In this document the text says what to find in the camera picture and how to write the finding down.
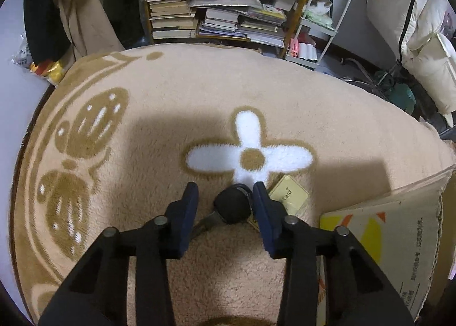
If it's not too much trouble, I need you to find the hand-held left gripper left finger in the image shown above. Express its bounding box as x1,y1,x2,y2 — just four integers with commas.
37,181,200,326

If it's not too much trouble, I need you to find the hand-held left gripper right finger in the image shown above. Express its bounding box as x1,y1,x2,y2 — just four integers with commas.
252,181,416,326

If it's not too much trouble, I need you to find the black round head key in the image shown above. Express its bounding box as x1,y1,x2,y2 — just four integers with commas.
194,184,254,239

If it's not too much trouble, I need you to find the pale yellow card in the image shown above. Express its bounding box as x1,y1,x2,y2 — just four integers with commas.
267,174,310,216

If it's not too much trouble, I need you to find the cardboard box with yellow print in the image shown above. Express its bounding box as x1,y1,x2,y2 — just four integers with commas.
317,166,456,323

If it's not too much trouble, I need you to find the beige butterfly print blanket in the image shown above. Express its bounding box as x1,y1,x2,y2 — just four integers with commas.
9,43,456,326

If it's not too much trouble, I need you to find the dark green container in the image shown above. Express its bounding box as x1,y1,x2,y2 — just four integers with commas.
374,70,417,115

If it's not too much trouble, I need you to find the clear plastic bag of toys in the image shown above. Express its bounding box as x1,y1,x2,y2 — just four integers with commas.
11,32,72,86

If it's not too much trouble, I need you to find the pile of books and magazines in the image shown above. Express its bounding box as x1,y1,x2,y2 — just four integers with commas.
189,0,298,49

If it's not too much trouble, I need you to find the stack of old books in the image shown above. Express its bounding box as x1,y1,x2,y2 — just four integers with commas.
145,0,198,40

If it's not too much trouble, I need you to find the pale green packet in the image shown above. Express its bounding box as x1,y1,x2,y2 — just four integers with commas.
302,12,338,31

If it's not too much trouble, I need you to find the black hanging bag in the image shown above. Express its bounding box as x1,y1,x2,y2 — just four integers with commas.
91,0,148,50

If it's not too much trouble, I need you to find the beige trench coat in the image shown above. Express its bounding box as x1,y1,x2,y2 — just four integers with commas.
53,0,125,63

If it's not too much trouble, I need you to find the white plush toy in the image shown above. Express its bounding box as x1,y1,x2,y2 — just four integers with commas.
308,0,333,15

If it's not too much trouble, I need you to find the cream padded recliner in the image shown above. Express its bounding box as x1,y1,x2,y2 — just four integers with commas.
367,0,456,116

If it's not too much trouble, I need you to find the black hanging coat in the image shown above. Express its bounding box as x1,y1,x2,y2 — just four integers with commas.
23,0,72,63

